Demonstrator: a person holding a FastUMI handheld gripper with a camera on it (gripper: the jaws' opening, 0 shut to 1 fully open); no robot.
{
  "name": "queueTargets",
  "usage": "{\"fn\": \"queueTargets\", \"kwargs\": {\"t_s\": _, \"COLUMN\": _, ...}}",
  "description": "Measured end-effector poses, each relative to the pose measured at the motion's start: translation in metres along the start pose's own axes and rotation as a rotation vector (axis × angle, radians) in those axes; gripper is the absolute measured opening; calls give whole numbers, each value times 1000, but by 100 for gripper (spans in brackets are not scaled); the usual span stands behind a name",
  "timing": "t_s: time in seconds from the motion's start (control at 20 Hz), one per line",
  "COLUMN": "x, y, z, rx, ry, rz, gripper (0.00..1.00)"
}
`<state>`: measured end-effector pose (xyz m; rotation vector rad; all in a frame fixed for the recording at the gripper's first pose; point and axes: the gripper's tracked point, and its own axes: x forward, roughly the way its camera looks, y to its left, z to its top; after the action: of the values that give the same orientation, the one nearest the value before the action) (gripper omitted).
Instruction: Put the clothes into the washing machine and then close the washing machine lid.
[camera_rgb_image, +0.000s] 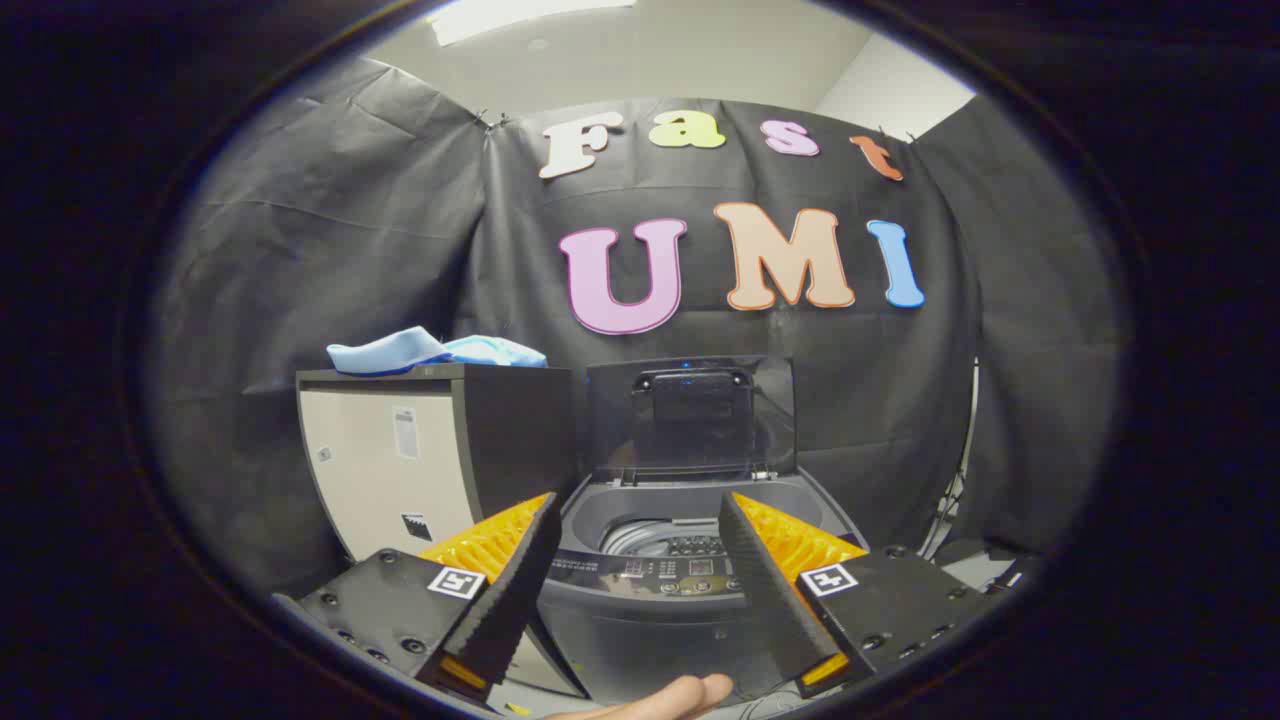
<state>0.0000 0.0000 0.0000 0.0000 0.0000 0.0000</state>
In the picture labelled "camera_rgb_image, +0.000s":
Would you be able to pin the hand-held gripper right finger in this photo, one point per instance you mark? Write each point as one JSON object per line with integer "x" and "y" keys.
{"x": 765, "y": 590}

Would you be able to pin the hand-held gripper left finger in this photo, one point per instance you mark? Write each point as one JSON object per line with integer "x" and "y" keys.
{"x": 520, "y": 580}

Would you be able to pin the dark grey washing machine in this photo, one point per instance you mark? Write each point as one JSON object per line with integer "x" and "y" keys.
{"x": 640, "y": 630}

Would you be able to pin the dark washing machine lid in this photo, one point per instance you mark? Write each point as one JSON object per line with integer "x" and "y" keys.
{"x": 690, "y": 420}

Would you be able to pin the light blue shirt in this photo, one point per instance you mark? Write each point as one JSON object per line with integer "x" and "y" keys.
{"x": 400, "y": 352}

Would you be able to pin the grey and black cabinet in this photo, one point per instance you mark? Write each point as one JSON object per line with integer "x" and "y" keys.
{"x": 380, "y": 470}

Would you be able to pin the backdrop support stand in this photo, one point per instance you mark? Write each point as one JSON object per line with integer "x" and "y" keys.
{"x": 950, "y": 500}

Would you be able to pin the ceiling light panel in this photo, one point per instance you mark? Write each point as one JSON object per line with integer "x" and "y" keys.
{"x": 520, "y": 15}

